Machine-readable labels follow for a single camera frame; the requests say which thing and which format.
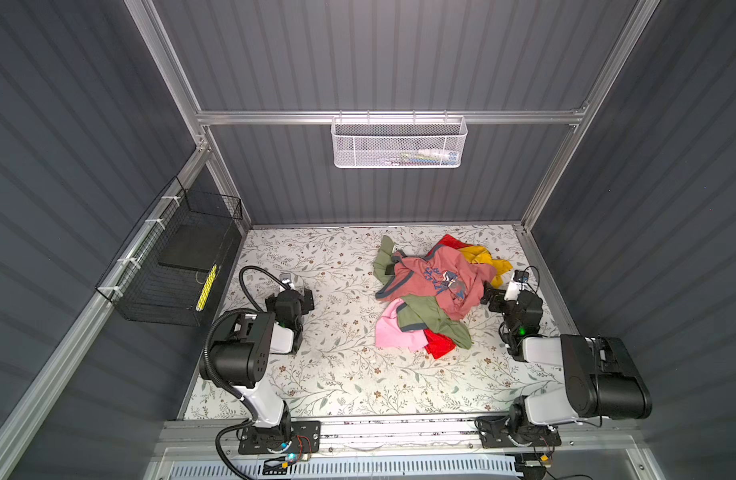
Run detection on red cloth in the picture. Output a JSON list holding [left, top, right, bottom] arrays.
[[423, 329, 456, 360]]

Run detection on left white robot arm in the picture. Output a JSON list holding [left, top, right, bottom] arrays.
[[199, 289, 314, 431]]

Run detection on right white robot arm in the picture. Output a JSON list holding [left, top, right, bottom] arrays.
[[474, 282, 653, 449]]

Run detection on yellow cloth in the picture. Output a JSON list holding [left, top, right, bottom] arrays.
[[459, 246, 513, 288]]

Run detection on light pink cloth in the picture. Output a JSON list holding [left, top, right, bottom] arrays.
[[375, 299, 428, 352]]

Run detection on dusty rose printed shirt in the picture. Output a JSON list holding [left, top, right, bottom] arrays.
[[375, 245, 499, 320]]

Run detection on yellow green brush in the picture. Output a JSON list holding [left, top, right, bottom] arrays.
[[195, 264, 219, 312]]

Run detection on olive green shirt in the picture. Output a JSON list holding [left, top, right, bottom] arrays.
[[372, 235, 474, 350]]

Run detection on black pad in basket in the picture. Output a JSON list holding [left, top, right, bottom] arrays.
[[158, 225, 232, 273]]

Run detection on white vented strip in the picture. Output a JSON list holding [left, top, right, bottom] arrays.
[[166, 454, 524, 480]]

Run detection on items in white basket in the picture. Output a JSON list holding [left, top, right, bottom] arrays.
[[380, 148, 460, 168]]

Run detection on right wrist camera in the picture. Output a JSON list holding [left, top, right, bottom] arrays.
[[504, 270, 530, 301]]

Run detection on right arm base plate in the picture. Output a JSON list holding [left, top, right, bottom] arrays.
[[474, 416, 562, 449]]

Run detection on black wire basket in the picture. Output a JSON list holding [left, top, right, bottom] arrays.
[[96, 179, 243, 327]]

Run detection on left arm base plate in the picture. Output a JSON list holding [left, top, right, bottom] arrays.
[[237, 421, 322, 455]]

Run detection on white wire mesh basket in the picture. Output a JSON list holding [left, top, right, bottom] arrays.
[[330, 114, 468, 169]]

